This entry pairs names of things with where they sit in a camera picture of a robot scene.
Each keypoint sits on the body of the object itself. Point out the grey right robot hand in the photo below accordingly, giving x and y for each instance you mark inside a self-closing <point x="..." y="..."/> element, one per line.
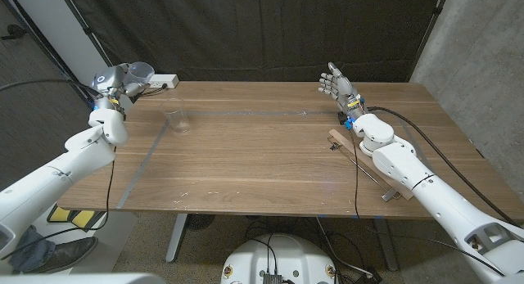
<point x="344" y="89"/>

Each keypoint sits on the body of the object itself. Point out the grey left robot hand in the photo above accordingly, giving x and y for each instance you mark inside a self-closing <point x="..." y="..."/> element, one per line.
<point x="110" y="81"/>

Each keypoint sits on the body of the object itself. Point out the clear plastic measuring cup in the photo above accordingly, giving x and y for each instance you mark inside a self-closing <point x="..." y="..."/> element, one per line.
<point x="141" y="73"/>

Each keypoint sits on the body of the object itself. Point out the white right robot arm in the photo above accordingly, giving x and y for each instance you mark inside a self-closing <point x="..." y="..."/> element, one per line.
<point x="430" y="194"/>

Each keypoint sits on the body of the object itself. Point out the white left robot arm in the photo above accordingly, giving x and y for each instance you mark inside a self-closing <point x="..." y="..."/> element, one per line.
<point x="49" y="181"/>

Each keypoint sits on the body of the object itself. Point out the black backdrop stand pole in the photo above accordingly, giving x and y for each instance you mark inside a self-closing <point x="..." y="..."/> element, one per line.
<point x="92" y="36"/>
<point x="434" y="20"/>

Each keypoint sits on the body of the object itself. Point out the wooden bar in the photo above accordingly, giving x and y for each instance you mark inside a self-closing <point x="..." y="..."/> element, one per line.
<point x="344" y="140"/>

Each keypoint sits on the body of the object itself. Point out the white power strip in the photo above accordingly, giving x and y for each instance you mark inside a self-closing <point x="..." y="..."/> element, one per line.
<point x="168" y="80"/>

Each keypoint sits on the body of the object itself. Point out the small black clip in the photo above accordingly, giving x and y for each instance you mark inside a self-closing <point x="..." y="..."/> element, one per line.
<point x="335" y="146"/>

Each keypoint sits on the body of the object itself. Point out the clear drinking glass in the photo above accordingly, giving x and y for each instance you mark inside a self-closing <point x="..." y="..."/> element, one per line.
<point x="175" y="114"/>

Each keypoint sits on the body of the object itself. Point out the dark wooden door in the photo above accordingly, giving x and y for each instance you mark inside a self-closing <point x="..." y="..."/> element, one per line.
<point x="32" y="124"/>

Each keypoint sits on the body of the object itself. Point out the black backdrop curtain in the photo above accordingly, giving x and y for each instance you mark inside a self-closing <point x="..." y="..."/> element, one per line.
<point x="262" y="30"/>

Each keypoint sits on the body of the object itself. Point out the yellow black foot pedal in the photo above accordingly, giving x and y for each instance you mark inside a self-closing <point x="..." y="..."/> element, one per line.
<point x="84" y="219"/>
<point x="60" y="214"/>

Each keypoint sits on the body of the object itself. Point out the grey table leg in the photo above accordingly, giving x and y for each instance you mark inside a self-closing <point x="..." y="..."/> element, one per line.
<point x="387" y="245"/>

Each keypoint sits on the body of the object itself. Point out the round black floor fan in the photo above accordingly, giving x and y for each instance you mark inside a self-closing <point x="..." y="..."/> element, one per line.
<point x="200" y="222"/>

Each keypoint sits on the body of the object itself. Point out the white table leg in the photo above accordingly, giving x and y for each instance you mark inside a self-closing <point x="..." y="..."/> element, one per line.
<point x="177" y="237"/>

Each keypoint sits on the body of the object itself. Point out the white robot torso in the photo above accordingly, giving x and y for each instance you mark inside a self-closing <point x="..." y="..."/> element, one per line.
<point x="278" y="255"/>

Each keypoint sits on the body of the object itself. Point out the dark leather shoe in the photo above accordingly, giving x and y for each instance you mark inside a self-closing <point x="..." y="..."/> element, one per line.
<point x="69" y="255"/>

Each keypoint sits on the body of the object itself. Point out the person's blue jeans leg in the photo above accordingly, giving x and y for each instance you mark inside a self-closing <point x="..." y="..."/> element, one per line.
<point x="32" y="251"/>

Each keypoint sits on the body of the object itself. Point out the black floor plug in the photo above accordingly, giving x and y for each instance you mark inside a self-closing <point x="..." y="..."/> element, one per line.
<point x="370" y="276"/>

